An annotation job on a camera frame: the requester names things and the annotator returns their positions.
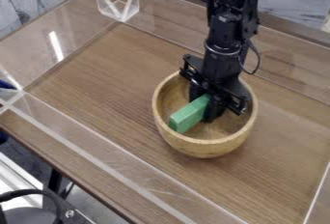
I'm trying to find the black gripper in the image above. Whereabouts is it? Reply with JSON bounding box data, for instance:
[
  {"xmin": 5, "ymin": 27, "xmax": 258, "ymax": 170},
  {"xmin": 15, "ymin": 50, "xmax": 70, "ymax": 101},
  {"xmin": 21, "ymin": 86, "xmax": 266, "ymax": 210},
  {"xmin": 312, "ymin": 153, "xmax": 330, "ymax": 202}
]
[{"xmin": 180, "ymin": 44, "xmax": 250, "ymax": 123}]

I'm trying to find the green rectangular block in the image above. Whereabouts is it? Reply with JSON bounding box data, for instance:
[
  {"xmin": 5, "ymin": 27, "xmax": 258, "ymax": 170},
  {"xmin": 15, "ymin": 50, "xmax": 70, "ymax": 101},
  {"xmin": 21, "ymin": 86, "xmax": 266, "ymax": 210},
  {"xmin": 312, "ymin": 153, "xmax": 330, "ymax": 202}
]
[{"xmin": 168, "ymin": 94, "xmax": 210, "ymax": 133}]

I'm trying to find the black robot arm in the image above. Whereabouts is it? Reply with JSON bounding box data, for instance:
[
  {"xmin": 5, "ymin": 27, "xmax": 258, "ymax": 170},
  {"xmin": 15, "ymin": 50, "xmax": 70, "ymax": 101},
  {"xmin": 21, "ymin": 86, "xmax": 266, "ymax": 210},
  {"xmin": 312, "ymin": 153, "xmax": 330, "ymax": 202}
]
[{"xmin": 181, "ymin": 0, "xmax": 260, "ymax": 123}]

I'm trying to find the brown wooden bowl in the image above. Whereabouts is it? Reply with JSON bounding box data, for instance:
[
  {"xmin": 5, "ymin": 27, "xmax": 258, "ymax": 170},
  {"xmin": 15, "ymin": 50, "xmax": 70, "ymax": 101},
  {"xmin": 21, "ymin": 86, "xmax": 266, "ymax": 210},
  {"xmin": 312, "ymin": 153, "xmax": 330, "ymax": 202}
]
[{"xmin": 152, "ymin": 71, "xmax": 258, "ymax": 158}]

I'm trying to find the black table leg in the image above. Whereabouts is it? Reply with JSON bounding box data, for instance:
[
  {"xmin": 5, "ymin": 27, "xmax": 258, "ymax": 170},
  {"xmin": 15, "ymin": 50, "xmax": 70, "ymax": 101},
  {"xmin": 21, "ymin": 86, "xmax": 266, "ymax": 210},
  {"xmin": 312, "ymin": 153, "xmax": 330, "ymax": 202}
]
[{"xmin": 49, "ymin": 169, "xmax": 63, "ymax": 193}]

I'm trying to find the blue object at left edge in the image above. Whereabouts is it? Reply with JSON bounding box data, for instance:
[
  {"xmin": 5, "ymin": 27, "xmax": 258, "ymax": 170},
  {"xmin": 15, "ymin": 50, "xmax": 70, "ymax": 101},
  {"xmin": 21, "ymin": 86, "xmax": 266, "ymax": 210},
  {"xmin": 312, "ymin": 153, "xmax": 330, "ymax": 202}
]
[{"xmin": 0, "ymin": 79, "xmax": 17, "ymax": 90}]

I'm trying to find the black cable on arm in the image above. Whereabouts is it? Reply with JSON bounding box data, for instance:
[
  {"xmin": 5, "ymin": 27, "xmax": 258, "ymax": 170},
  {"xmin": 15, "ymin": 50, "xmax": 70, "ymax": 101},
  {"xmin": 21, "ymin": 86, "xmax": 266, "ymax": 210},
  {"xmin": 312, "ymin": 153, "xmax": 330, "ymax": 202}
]
[{"xmin": 238, "ymin": 39, "xmax": 262, "ymax": 75}]

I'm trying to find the clear acrylic corner bracket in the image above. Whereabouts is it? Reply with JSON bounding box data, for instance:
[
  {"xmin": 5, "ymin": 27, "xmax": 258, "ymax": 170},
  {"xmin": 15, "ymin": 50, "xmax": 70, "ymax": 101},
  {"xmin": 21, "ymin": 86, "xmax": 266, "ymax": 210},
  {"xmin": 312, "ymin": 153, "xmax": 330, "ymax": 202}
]
[{"xmin": 97, "ymin": 0, "xmax": 140, "ymax": 22}]

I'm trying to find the black cable bottom left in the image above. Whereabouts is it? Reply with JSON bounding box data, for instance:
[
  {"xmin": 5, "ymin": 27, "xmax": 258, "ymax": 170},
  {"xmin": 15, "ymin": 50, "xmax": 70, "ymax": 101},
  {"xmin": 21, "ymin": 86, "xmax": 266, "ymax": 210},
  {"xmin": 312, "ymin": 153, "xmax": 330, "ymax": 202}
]
[{"xmin": 0, "ymin": 188, "xmax": 62, "ymax": 224}]

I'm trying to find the grey metal base plate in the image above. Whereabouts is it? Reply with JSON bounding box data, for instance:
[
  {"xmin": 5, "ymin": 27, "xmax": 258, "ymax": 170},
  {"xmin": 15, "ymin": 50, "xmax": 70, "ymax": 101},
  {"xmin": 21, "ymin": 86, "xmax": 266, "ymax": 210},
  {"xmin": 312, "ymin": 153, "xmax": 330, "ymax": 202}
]
[{"xmin": 0, "ymin": 207, "xmax": 95, "ymax": 224}]

